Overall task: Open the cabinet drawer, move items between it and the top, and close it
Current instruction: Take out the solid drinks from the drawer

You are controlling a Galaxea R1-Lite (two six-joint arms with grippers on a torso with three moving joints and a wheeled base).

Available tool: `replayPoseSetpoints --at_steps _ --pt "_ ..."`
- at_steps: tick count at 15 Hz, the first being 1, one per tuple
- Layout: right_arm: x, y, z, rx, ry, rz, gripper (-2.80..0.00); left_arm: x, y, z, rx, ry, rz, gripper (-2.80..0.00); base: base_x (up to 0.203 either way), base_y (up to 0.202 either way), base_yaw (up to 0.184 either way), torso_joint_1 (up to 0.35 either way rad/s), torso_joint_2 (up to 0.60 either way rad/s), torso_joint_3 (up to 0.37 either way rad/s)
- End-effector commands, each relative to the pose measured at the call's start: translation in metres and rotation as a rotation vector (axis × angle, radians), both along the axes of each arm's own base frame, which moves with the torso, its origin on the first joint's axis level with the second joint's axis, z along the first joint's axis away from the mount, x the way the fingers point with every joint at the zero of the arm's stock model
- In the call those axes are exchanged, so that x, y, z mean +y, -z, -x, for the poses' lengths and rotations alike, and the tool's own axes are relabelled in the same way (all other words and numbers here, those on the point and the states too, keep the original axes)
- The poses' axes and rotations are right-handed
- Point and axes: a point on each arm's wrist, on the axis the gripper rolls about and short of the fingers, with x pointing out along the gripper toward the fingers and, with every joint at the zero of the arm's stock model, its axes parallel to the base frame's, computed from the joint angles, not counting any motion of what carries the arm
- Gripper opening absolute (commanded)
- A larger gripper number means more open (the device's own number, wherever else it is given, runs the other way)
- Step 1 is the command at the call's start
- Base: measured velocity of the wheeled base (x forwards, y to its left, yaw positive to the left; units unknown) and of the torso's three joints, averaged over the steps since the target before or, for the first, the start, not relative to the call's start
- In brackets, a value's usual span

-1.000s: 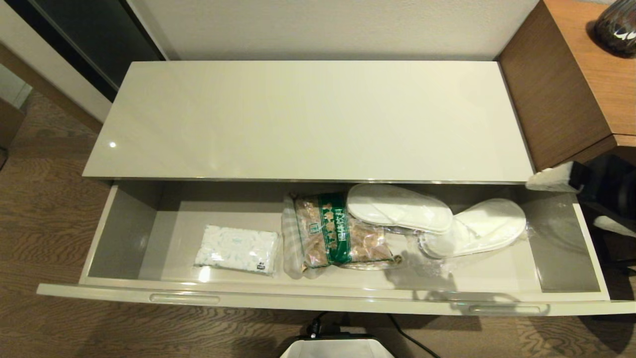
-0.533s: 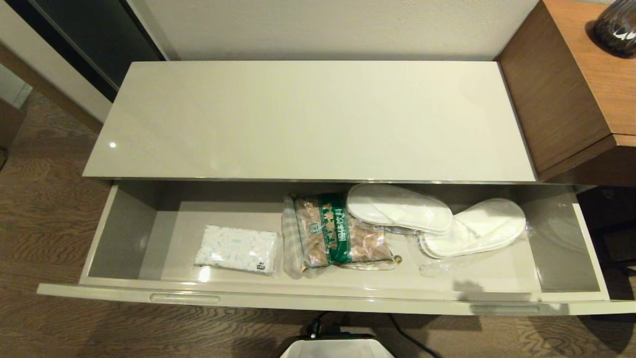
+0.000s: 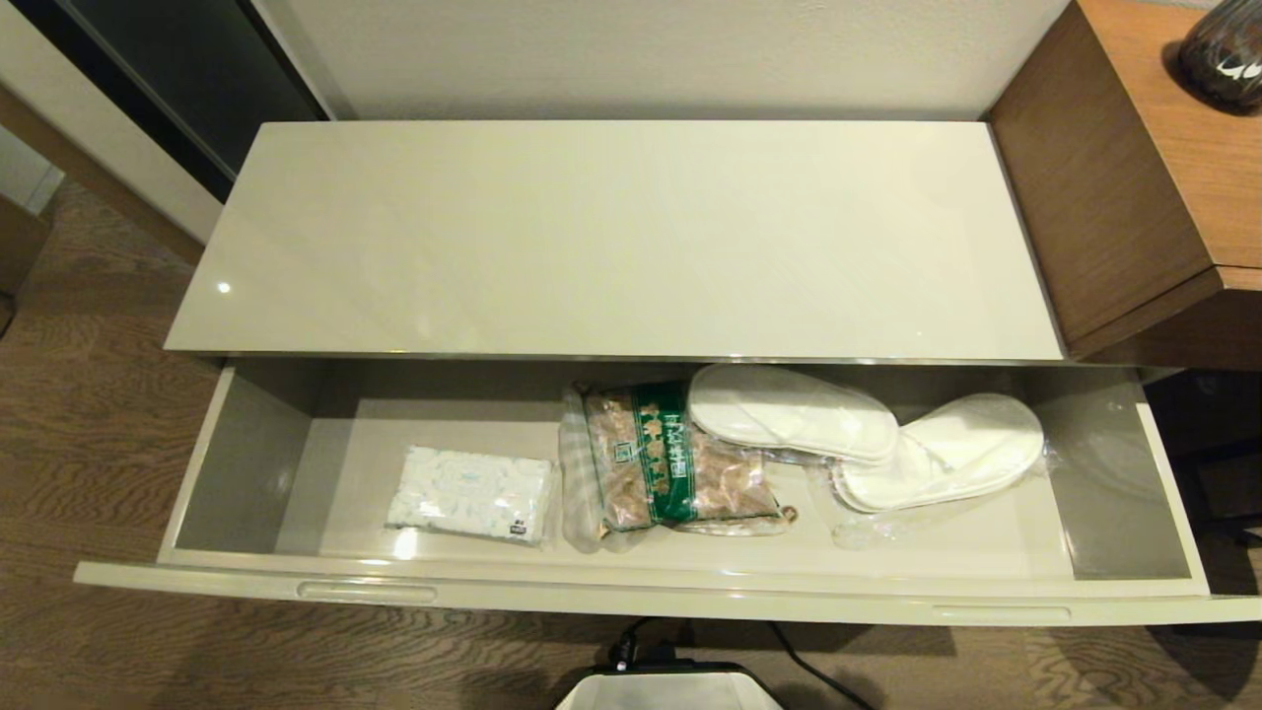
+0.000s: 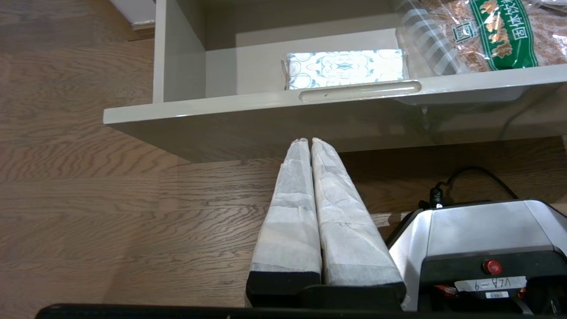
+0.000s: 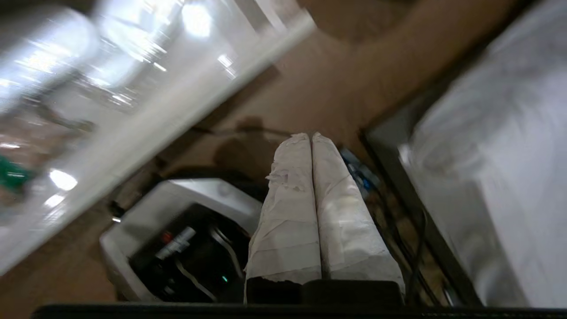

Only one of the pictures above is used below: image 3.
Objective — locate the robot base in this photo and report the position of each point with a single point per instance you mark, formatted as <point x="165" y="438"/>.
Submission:
<point x="668" y="688"/>

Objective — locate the cream glossy cabinet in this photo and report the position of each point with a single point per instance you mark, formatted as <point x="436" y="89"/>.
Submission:
<point x="611" y="237"/>

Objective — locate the cream cabinet drawer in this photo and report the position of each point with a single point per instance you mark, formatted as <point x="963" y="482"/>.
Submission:
<point x="690" y="582"/>

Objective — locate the snack bag with green band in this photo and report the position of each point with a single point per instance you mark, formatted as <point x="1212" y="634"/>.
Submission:
<point x="661" y="463"/>

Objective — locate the white slipper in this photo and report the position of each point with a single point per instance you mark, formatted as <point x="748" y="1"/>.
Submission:
<point x="789" y="412"/>
<point x="946" y="454"/>

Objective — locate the white tissue pack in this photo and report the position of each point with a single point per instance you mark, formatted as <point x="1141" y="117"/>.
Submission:
<point x="471" y="493"/>

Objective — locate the brown wooden desk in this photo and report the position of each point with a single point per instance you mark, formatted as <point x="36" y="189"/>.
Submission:
<point x="1134" y="177"/>

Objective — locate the dark glass vase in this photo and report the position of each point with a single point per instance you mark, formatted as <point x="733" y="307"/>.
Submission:
<point x="1226" y="51"/>

